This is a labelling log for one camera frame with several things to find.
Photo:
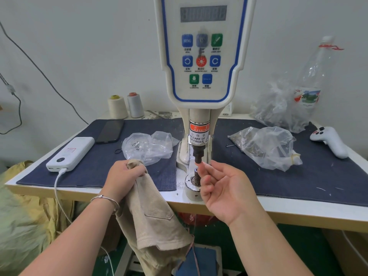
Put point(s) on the person's left hand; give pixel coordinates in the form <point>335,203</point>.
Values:
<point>118,179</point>

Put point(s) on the person's right hand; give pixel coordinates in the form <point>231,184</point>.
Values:
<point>233,195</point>

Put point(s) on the person's left fingers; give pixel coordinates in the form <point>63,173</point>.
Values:
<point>137,171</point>

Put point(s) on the person's right little finger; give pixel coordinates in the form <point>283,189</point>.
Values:
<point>209,201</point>

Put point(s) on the person's right middle finger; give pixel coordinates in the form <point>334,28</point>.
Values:
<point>211,181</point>

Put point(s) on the person's right thumb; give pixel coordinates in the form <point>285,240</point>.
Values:
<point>222,168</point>

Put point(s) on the beige garment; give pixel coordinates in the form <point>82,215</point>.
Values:
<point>152,215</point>

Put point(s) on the person's left forearm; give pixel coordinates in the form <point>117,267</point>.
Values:
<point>74,241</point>

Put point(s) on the person's right forearm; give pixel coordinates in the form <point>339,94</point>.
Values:
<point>264,247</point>

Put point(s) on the red object under table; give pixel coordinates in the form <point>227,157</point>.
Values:
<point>198,219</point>

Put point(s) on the clear bag of snap buttons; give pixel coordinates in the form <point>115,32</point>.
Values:
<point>145,146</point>

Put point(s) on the blue denim mat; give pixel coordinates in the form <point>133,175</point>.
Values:
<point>95,166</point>
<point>322,175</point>

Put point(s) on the black smartphone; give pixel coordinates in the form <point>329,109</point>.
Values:
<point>109,131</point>

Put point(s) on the clear bag of metal parts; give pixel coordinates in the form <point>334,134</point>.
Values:
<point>267,146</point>

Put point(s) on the small white box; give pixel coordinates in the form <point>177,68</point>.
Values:
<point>227,110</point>

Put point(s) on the metal thread snips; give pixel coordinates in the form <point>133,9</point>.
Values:
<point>159,114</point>

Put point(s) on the blue foot pedal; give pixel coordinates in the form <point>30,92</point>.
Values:
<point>198,263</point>

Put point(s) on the white thread cone orange top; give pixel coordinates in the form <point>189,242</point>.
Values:
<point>135,106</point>

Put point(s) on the cream thread cone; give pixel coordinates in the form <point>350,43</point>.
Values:
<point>117,107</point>

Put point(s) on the white power bank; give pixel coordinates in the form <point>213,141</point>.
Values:
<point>70,153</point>

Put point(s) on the white snap press machine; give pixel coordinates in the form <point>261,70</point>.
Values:
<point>202,94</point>

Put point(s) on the large crumpled clear plastic bag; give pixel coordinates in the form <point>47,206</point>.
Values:
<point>276,109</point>

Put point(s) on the white handheld controller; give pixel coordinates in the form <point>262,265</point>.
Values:
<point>330,139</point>

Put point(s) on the yellow green fabric pile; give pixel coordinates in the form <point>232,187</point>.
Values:
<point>20,227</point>

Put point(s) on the clear plastic bottle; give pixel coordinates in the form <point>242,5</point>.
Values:
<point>314,68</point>

